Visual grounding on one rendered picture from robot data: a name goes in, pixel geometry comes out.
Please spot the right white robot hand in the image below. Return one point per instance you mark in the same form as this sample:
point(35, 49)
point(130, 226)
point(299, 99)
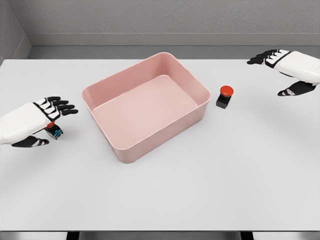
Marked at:
point(297, 65)

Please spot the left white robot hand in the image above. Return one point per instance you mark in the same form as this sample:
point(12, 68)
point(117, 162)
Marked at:
point(23, 120)

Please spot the pink rectangular plastic basket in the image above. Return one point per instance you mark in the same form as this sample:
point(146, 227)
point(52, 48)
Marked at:
point(146, 106)

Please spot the red button switch, blue base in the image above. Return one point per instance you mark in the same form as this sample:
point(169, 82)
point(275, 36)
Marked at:
point(54, 131)

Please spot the red button industrial switch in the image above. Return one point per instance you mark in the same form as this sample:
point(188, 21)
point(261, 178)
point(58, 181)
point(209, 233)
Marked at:
point(224, 98)

